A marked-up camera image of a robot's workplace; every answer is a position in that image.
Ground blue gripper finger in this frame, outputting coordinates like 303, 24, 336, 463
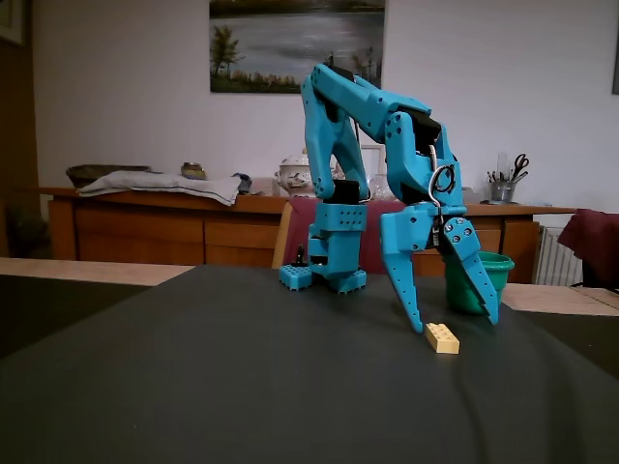
383, 251, 427, 335
441, 217, 501, 327

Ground round glass decanter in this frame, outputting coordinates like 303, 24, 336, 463
368, 172, 396, 201

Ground dark picture frame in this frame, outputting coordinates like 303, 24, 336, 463
0, 0, 26, 48

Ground black handled scissors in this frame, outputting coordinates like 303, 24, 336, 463
510, 153, 531, 184

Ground wooden sideboard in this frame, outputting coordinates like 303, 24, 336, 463
38, 186, 577, 285

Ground chair with red cover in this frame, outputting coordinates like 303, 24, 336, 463
271, 196, 417, 276

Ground chair with dark red cloth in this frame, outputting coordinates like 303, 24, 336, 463
557, 208, 619, 295

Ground white porcelain tureen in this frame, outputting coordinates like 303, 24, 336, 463
274, 153, 311, 198

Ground cream lego brick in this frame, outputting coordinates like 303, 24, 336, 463
424, 322, 461, 357

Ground folded grey white cloth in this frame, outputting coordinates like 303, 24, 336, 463
76, 170, 244, 208

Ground white radiator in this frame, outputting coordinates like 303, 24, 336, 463
535, 225, 587, 287

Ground blue gripper body with motor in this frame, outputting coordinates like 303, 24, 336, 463
379, 203, 469, 261

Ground lake landscape painting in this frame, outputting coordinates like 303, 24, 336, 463
209, 0, 387, 95

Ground dark woven basket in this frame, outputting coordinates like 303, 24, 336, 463
65, 164, 152, 189

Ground metal pencil cup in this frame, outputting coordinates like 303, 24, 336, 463
489, 180, 519, 205

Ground small ceramic bowl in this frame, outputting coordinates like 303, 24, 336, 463
180, 161, 208, 182

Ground green plastic cup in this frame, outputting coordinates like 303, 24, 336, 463
443, 250, 516, 316

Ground dark grey mat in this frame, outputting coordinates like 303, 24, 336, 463
0, 264, 619, 464

